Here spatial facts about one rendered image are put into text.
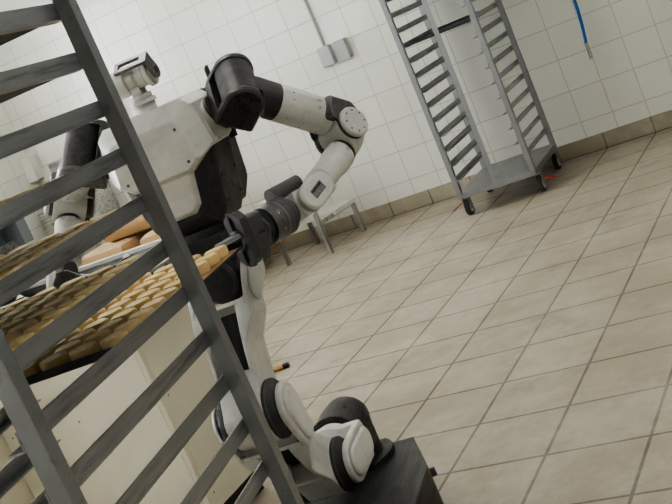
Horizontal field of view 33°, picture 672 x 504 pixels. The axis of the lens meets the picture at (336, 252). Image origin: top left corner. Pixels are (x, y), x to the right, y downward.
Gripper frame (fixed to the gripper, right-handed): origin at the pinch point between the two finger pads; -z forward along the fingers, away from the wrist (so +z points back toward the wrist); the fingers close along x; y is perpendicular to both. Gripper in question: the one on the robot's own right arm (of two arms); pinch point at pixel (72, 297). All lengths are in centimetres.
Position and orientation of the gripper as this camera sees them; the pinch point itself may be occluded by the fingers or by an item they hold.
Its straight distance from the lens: 268.8
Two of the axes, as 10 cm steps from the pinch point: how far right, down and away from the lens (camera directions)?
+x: -3.9, -9.1, -1.8
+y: 8.8, -4.2, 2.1
